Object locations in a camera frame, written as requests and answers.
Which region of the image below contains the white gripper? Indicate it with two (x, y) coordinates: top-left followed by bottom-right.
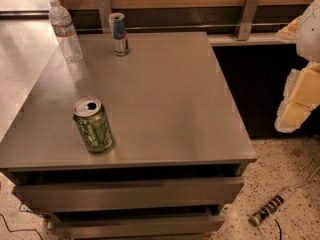
(274, 0), (320, 133)

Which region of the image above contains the green soda can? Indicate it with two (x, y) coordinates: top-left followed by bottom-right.
(73, 97), (113, 153)

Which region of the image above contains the blue silver redbull can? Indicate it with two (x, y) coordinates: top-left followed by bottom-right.
(109, 13), (129, 56)

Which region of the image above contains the upper grey drawer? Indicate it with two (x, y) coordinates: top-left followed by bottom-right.
(14, 177), (243, 213)

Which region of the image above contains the grey drawer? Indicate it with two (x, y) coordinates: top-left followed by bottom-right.
(14, 177), (243, 213)
(49, 215), (224, 239)

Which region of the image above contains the grey drawer cabinet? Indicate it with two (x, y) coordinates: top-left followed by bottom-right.
(0, 33), (256, 240)

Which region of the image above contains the lower grey drawer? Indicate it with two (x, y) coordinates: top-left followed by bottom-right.
(49, 215), (224, 239)

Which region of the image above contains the clear plastic water bottle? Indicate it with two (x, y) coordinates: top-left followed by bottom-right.
(49, 0), (83, 63)

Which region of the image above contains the right metal wall bracket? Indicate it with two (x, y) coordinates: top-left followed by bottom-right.
(235, 0), (260, 41)

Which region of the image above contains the metal wall bracket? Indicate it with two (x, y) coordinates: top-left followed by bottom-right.
(235, 0), (260, 41)
(96, 0), (112, 33)

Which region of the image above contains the white power strip cord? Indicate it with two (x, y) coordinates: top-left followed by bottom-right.
(293, 165), (320, 190)

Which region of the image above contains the left metal wall bracket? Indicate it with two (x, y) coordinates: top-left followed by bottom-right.
(96, 0), (112, 33)

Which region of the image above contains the horizontal metal rail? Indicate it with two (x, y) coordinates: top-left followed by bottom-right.
(75, 22), (290, 33)

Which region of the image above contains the black floor cable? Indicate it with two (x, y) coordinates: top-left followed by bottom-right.
(0, 202), (46, 240)

